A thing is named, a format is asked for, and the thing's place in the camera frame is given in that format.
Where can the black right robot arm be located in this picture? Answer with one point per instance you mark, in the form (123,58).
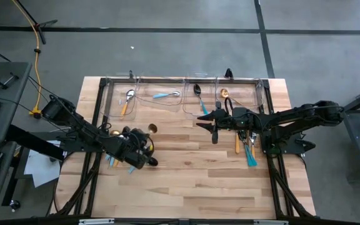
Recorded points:
(292,117)

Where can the black clamp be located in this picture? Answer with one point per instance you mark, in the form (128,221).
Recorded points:
(228,74)
(132,75)

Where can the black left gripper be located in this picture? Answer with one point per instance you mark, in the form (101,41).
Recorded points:
(130,145)

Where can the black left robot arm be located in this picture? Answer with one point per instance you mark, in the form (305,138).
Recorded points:
(83,131)

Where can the grey desk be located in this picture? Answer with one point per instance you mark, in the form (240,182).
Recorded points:
(5,93)

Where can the gold spoon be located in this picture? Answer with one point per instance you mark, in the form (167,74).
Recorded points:
(152,128)
(115,132)
(224,92)

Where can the clear plastic bin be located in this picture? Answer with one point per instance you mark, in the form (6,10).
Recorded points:
(158,104)
(189,106)
(114,109)
(248,93)

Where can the white paper sheet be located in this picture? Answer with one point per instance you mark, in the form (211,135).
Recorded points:
(42,168)

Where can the black caster wheel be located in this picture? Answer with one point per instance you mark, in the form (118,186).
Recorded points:
(14,204)

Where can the black tripod stand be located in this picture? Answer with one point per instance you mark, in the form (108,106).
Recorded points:
(39,31)

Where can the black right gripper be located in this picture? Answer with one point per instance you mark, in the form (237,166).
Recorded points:
(239,120)

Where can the black support beam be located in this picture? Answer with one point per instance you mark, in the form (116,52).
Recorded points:
(33,142)

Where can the silver metal bracket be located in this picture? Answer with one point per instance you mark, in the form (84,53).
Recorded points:
(270,222)
(95,221)

